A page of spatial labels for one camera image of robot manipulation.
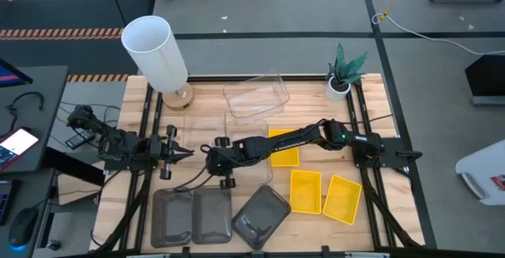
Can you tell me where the black keyboard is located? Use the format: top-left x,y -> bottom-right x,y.
0,178 -> 14,227

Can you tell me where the black mat with hazard stripes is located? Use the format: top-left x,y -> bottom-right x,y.
0,0 -> 156,84

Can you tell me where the green plant in white pot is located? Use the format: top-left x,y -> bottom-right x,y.
324,42 -> 369,103

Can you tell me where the black floor box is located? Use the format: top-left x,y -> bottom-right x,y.
464,54 -> 505,107

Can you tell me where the yellow plastic basket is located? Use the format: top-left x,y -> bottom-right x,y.
267,128 -> 301,168
322,174 -> 363,226
289,169 -> 323,215

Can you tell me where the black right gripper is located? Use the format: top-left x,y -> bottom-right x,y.
204,136 -> 253,191

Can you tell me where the white lamp with wooden base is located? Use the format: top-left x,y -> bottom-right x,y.
120,15 -> 195,111

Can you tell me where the small black remote box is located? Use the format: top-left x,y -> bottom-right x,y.
64,130 -> 96,151

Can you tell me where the smartphone with lit screen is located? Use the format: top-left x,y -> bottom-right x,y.
0,126 -> 40,171

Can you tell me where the black computer mouse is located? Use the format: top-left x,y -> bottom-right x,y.
8,206 -> 39,248

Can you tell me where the black side desk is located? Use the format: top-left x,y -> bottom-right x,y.
0,65 -> 69,174

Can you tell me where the white plastic case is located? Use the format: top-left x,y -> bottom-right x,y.
454,138 -> 505,207

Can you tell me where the black corrugated cable conduit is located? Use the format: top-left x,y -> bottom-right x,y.
94,169 -> 153,252
361,166 -> 423,249

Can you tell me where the black aluminium frame rail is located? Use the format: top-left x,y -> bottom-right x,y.
133,91 -> 163,252
185,74 -> 329,83
346,86 -> 383,248
117,84 -> 155,252
354,82 -> 398,248
54,245 -> 505,258

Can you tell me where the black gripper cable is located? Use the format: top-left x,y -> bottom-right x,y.
173,163 -> 214,193

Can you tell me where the white floor cable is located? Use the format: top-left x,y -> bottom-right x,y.
371,12 -> 505,56

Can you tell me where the dark computer monitor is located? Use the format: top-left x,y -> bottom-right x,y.
0,57 -> 34,89

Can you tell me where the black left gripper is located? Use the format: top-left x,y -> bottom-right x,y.
149,125 -> 196,181

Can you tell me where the grey translucent plastic bin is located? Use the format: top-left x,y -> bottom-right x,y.
150,188 -> 195,249
191,186 -> 234,245
230,184 -> 293,252

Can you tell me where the clear plastic bin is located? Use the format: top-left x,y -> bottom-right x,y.
223,110 -> 274,188
222,69 -> 291,119

